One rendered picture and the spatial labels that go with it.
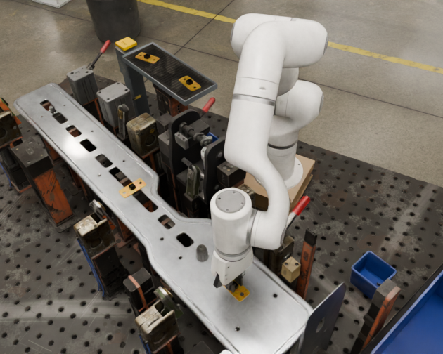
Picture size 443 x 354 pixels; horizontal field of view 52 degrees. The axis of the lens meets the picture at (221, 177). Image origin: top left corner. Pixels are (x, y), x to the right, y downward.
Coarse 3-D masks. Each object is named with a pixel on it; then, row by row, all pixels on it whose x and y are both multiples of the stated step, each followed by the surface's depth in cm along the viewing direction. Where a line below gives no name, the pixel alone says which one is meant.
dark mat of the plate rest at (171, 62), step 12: (144, 48) 167; (156, 48) 166; (132, 60) 162; (168, 60) 161; (156, 72) 156; (168, 72) 156; (180, 72) 155; (192, 72) 155; (168, 84) 151; (180, 84) 151; (204, 84) 150; (180, 96) 146; (192, 96) 146
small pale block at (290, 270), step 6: (288, 258) 115; (282, 264) 114; (288, 264) 114; (294, 264) 114; (300, 264) 114; (282, 270) 116; (288, 270) 113; (294, 270) 113; (282, 276) 118; (288, 276) 115; (294, 276) 115; (288, 282) 117; (294, 282) 119; (294, 288) 122
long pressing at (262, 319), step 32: (32, 96) 176; (64, 96) 176; (64, 128) 163; (96, 128) 162; (64, 160) 153; (96, 160) 151; (128, 160) 150; (96, 192) 142; (128, 224) 133; (160, 224) 132; (192, 224) 131; (160, 256) 124; (192, 256) 124; (192, 288) 118; (224, 288) 117; (256, 288) 117; (288, 288) 116; (224, 320) 111; (256, 320) 111; (288, 320) 111; (256, 352) 106
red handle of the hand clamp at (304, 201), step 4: (300, 200) 118; (304, 200) 117; (308, 200) 117; (300, 204) 117; (304, 204) 117; (296, 208) 117; (300, 208) 117; (292, 212) 118; (296, 212) 117; (300, 212) 118; (288, 216) 118; (292, 216) 118; (296, 216) 118; (288, 220) 118; (292, 220) 118; (288, 224) 118
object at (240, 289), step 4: (236, 284) 116; (236, 288) 117; (240, 288) 117; (244, 288) 117; (232, 292) 116; (236, 292) 116; (240, 292) 116; (244, 292) 116; (248, 292) 116; (236, 296) 115; (240, 296) 115; (244, 296) 115; (240, 300) 114
